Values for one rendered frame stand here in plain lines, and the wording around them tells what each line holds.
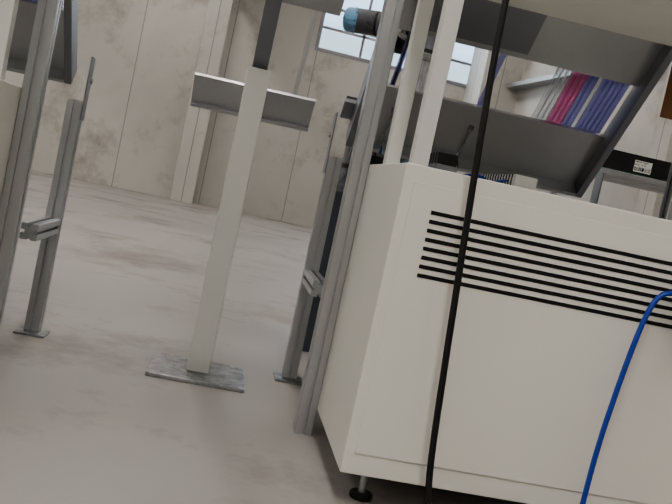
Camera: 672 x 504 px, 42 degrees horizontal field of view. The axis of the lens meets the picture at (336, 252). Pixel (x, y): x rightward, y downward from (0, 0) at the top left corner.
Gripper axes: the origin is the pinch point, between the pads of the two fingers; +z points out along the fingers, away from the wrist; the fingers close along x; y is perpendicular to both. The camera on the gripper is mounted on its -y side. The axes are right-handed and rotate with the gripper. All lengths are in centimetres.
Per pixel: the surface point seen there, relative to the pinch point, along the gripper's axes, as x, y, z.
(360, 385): -10, -21, 113
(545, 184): 49, -28, 9
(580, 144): 53, -14, 10
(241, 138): -38, -27, 25
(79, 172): -238, -588, -804
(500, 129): 30.0, -14.7, 9.8
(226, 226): -38, -46, 37
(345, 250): -11, -25, 67
